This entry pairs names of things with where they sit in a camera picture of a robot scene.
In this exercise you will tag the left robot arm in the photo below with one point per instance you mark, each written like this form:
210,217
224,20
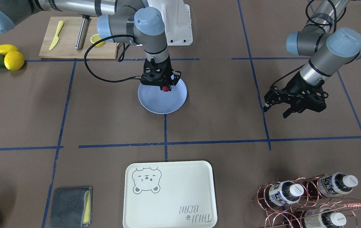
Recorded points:
329,49

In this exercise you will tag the copper wire bottle rack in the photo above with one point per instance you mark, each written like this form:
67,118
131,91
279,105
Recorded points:
288,215

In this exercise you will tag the yellow plastic knife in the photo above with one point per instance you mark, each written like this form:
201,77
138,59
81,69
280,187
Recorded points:
56,36

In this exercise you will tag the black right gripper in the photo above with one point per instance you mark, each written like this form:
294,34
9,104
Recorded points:
176,77

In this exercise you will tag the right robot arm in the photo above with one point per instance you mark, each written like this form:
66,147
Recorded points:
120,21

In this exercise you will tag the red strawberry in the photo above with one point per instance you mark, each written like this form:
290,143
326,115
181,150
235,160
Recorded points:
166,88

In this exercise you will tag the blue round plate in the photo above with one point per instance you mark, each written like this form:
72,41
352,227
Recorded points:
160,102

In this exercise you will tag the steel rod black tip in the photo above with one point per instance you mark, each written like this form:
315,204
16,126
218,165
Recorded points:
82,32

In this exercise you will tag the cream bear tray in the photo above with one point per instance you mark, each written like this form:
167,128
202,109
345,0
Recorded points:
169,195

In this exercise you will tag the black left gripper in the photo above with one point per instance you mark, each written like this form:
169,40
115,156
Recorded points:
296,85

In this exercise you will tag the yellow lemon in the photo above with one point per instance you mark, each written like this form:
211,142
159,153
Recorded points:
14,60
6,48

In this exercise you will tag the grey folded cloth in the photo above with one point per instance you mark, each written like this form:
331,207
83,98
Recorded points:
71,207

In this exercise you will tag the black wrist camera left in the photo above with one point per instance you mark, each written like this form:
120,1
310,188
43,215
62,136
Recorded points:
313,99

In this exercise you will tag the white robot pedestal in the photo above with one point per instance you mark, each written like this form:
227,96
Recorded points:
177,20

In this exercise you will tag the dark drink bottle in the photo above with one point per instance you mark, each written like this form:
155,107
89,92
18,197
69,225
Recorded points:
337,184
323,218
283,193

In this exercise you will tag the wooden cutting board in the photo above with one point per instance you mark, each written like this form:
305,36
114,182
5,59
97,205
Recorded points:
65,47

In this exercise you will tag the lemon half slice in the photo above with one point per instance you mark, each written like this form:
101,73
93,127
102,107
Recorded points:
95,38

